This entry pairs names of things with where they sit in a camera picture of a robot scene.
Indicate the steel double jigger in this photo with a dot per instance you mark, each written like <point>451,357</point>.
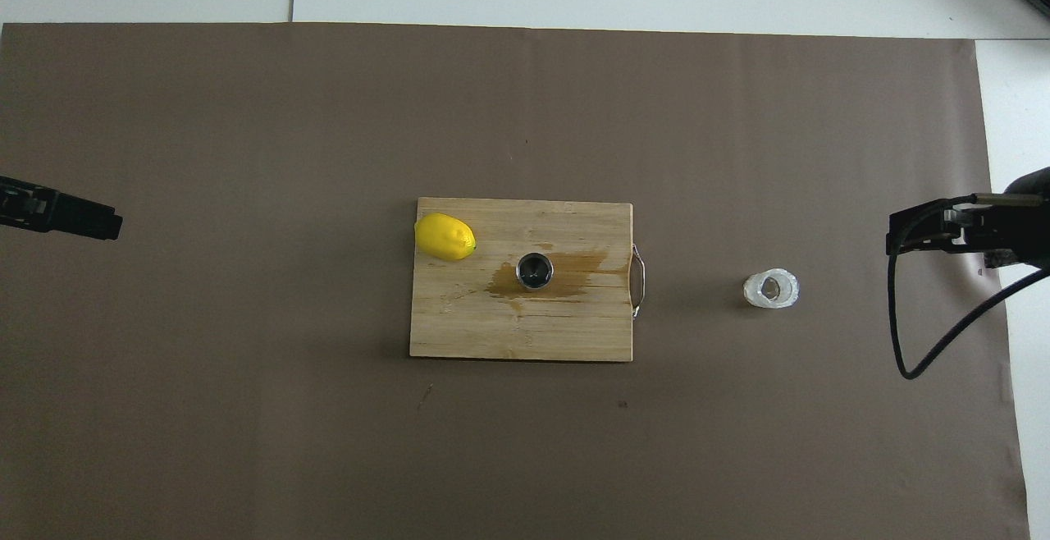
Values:
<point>535,271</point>

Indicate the brown paper table mat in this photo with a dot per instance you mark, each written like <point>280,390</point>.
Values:
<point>328,113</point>

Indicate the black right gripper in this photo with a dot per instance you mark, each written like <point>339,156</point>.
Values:
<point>1021,224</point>

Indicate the wooden cutting board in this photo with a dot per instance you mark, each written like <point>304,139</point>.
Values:
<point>492,318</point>

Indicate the yellow lemon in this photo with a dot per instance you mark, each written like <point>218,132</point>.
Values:
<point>445,237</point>

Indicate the small clear glass cup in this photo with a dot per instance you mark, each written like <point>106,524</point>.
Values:
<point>771,288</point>

